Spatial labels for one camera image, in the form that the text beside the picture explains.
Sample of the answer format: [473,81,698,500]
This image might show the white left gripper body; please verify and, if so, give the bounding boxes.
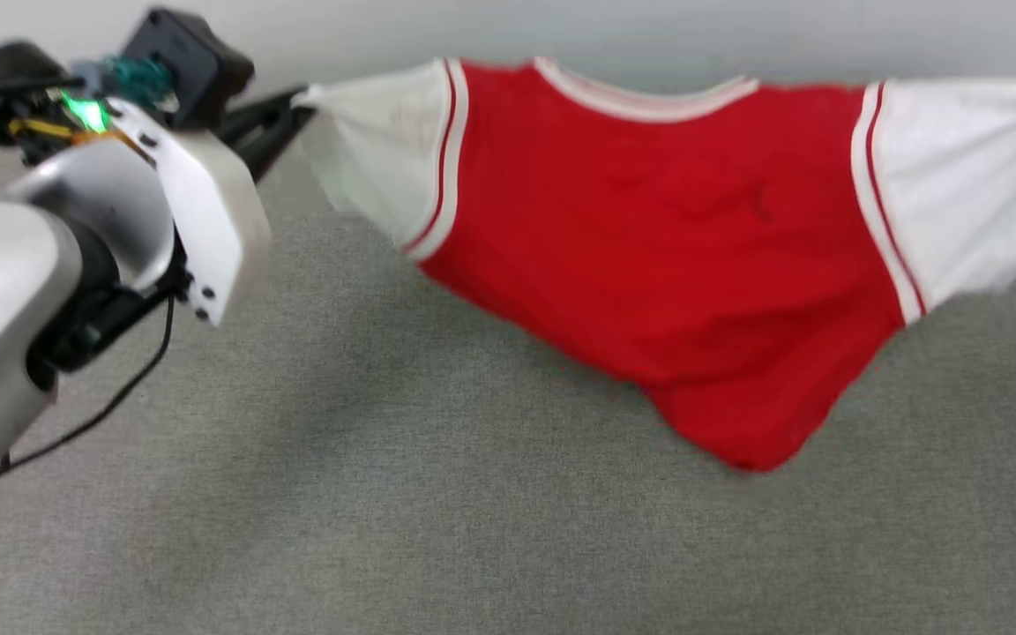
[0,41,273,327]

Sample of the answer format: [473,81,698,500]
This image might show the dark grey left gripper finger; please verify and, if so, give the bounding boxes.
[239,108,302,183]
[219,84,315,133]

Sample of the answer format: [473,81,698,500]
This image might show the red and white jersey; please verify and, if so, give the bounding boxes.
[292,56,1016,474]

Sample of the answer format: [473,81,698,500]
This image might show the thin black cable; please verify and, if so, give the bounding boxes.
[0,291,179,495]

